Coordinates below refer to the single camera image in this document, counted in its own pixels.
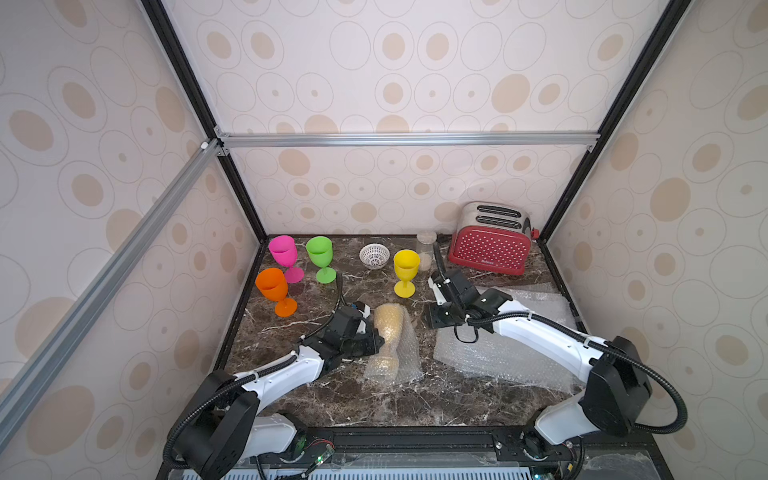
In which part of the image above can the beige glass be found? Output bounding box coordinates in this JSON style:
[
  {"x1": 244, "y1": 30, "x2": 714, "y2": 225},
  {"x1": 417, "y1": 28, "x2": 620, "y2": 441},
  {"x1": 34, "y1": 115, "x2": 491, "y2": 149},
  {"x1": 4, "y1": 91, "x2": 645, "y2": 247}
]
[{"x1": 364, "y1": 303, "x2": 423, "y2": 386}]

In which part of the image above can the clear bubble wrap sheet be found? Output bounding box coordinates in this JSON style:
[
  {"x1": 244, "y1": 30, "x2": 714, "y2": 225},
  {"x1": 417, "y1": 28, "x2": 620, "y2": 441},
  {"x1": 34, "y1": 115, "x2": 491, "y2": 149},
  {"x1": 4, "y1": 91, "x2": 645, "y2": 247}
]
[{"x1": 433, "y1": 284, "x2": 584, "y2": 394}]

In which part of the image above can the yellow glass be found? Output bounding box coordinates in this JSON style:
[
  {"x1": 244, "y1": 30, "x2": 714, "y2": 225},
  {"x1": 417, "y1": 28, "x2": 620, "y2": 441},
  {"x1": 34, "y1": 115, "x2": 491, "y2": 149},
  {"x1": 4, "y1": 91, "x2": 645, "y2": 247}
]
[{"x1": 393, "y1": 249, "x2": 420, "y2": 298}]

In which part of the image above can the orange glass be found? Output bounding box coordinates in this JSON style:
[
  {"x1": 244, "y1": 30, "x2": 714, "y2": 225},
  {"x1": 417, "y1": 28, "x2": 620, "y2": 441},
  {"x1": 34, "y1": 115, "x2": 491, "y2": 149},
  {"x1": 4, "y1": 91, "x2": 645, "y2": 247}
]
[{"x1": 255, "y1": 268, "x2": 297, "y2": 318}]

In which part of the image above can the green glass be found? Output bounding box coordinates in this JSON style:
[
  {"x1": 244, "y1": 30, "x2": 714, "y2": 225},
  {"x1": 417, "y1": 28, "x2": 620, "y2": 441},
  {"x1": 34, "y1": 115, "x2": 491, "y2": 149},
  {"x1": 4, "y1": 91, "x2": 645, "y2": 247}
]
[{"x1": 306, "y1": 236, "x2": 336, "y2": 284}]

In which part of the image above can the pink plastic wine glass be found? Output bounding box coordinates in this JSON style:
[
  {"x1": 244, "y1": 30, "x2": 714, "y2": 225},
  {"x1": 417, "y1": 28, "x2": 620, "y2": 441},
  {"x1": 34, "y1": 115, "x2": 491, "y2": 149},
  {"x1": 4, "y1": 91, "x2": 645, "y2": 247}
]
[{"x1": 268, "y1": 235, "x2": 304, "y2": 284}]

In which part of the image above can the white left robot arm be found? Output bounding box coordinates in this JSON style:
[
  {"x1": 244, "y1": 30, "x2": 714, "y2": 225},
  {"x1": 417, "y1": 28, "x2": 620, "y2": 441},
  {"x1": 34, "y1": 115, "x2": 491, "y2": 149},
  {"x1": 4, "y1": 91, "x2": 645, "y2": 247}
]
[{"x1": 162, "y1": 302, "x2": 384, "y2": 479}]

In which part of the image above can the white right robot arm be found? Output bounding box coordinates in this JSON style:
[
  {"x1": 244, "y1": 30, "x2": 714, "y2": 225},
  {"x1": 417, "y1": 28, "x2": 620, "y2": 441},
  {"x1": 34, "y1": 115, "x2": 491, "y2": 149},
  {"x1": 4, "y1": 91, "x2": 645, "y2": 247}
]
[{"x1": 425, "y1": 268, "x2": 688, "y2": 460}]

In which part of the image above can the clear jar with powder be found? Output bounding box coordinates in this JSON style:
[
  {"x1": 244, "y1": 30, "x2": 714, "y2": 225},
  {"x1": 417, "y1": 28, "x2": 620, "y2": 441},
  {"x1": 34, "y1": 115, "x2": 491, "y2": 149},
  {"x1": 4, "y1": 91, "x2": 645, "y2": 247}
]
[{"x1": 416, "y1": 231, "x2": 437, "y2": 272}]

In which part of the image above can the red polka dot toaster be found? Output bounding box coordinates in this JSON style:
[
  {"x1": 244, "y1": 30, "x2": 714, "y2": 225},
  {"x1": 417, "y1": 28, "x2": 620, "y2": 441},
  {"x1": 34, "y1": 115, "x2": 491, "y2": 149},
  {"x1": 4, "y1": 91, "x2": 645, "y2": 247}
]
[{"x1": 448, "y1": 201, "x2": 539, "y2": 276}]

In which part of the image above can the white perforated strainer bowl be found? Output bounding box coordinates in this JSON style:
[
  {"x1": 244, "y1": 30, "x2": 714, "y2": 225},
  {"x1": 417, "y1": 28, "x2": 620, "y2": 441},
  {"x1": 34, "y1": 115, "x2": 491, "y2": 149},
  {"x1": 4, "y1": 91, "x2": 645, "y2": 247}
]
[{"x1": 359, "y1": 243, "x2": 390, "y2": 270}]

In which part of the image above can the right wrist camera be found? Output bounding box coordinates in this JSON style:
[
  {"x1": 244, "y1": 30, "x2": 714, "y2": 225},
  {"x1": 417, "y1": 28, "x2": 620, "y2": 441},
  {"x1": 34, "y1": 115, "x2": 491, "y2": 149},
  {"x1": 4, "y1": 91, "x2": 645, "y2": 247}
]
[{"x1": 428, "y1": 278, "x2": 447, "y2": 305}]

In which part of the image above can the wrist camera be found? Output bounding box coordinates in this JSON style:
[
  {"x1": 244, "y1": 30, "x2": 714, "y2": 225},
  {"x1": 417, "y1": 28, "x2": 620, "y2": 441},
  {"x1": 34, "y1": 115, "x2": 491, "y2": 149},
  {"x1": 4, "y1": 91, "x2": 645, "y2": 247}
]
[
  {"x1": 428, "y1": 278, "x2": 447, "y2": 305},
  {"x1": 352, "y1": 301, "x2": 371, "y2": 334}
]

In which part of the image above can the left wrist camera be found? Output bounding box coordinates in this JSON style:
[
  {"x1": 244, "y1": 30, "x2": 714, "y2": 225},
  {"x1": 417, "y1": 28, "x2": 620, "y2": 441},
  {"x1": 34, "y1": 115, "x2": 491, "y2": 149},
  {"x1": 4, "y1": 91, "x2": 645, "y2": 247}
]
[{"x1": 352, "y1": 301, "x2": 371, "y2": 334}]

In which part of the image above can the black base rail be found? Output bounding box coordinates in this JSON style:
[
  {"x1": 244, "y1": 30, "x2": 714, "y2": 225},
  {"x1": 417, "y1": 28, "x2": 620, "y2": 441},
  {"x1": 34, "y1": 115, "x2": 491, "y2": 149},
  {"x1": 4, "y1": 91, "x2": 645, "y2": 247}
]
[{"x1": 162, "y1": 426, "x2": 672, "y2": 479}]

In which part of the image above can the horizontal aluminium frame bar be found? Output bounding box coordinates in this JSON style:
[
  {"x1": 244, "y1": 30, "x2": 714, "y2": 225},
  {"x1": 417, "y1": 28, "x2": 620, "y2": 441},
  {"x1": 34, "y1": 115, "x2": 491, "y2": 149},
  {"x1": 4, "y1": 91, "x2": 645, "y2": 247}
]
[{"x1": 220, "y1": 131, "x2": 600, "y2": 149}]

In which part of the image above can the left diagonal aluminium frame bar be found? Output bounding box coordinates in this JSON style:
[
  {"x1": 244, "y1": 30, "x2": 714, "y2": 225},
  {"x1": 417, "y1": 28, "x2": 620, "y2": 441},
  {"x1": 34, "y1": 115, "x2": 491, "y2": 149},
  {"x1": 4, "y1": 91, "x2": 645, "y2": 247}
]
[{"x1": 1, "y1": 138, "x2": 223, "y2": 449}]

